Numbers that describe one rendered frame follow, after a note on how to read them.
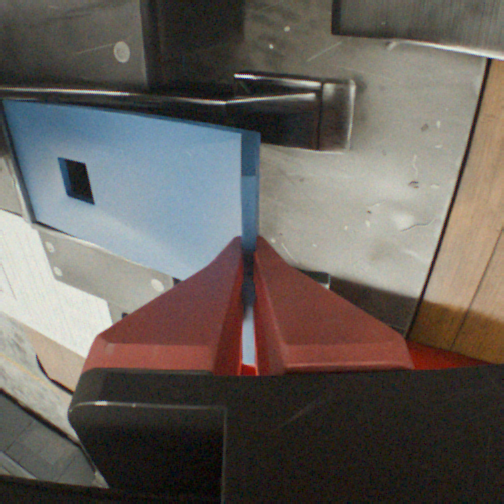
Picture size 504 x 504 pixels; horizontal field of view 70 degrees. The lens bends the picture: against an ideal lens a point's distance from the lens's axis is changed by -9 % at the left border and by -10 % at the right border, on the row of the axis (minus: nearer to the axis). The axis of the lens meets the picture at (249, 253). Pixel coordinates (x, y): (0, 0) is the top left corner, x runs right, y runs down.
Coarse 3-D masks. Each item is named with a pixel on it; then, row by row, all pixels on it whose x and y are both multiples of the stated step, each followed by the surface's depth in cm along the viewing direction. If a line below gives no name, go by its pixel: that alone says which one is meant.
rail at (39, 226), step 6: (36, 222) 21; (36, 228) 21; (42, 228) 21; (48, 228) 21; (54, 228) 21; (48, 234) 21; (54, 234) 21; (60, 234) 21; (66, 234) 20; (66, 240) 21; (72, 240) 20; (78, 240) 20; (84, 240) 20; (84, 246) 20; (90, 246) 20; (96, 246) 20; (102, 252) 20; (108, 252) 19; (120, 258) 19; (126, 258) 19; (138, 264) 19; (156, 270) 19
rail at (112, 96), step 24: (0, 96) 17; (24, 96) 16; (48, 96) 15; (72, 96) 15; (96, 96) 14; (120, 96) 14; (144, 96) 13; (168, 96) 13; (192, 96) 13; (216, 96) 13
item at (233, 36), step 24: (168, 0) 13; (192, 0) 15; (216, 0) 16; (240, 0) 18; (168, 24) 14; (192, 24) 15; (216, 24) 17; (240, 24) 19; (168, 48) 14; (192, 48) 16; (168, 72) 15
